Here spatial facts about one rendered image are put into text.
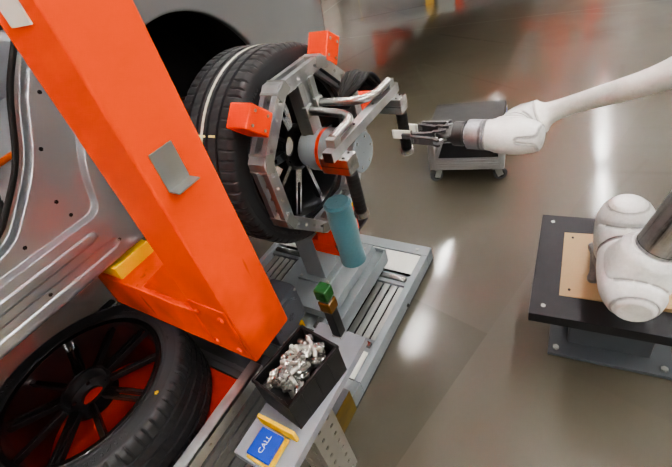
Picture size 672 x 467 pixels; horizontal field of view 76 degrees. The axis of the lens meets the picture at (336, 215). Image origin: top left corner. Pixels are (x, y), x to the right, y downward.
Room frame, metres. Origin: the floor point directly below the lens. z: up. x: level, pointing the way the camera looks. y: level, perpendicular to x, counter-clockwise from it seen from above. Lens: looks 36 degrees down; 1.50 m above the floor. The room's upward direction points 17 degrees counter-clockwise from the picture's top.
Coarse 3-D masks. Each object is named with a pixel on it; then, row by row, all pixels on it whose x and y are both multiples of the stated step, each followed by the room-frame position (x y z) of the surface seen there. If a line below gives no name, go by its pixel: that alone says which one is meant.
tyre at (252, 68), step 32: (224, 64) 1.33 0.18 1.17; (256, 64) 1.25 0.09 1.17; (288, 64) 1.34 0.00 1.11; (192, 96) 1.28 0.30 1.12; (224, 96) 1.20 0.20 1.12; (256, 96) 1.21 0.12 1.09; (224, 128) 1.13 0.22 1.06; (224, 160) 1.09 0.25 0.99; (256, 192) 1.10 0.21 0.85; (256, 224) 1.07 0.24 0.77
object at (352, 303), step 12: (384, 252) 1.43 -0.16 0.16; (372, 264) 1.40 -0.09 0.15; (384, 264) 1.42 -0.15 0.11; (360, 276) 1.35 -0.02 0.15; (372, 276) 1.33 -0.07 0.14; (360, 288) 1.26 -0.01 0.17; (348, 300) 1.23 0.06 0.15; (360, 300) 1.24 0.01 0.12; (348, 312) 1.17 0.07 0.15; (300, 324) 1.16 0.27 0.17; (312, 324) 1.15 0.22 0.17; (348, 324) 1.15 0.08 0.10
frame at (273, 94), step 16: (304, 64) 1.27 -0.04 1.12; (320, 64) 1.31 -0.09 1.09; (272, 80) 1.21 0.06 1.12; (288, 80) 1.20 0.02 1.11; (304, 80) 1.25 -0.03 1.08; (336, 80) 1.38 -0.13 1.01; (272, 96) 1.15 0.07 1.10; (272, 112) 1.12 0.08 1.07; (352, 112) 1.43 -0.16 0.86; (272, 128) 1.10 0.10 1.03; (256, 144) 1.10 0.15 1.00; (272, 144) 1.09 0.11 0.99; (256, 160) 1.07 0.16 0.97; (272, 160) 1.07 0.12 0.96; (256, 176) 1.07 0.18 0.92; (272, 176) 1.06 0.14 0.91; (272, 192) 1.05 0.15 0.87; (336, 192) 1.33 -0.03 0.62; (272, 208) 1.07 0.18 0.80; (288, 208) 1.06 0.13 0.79; (288, 224) 1.05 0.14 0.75; (304, 224) 1.09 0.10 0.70; (320, 224) 1.15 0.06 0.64
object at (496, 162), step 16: (448, 112) 2.20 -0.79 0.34; (464, 112) 2.15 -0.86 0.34; (480, 112) 2.09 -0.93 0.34; (496, 112) 2.04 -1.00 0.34; (448, 144) 2.25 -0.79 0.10; (432, 160) 2.05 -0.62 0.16; (448, 160) 2.00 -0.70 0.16; (464, 160) 1.96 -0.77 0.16; (480, 160) 1.91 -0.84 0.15; (496, 160) 1.87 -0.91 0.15; (432, 176) 2.06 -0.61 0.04; (496, 176) 1.90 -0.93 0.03
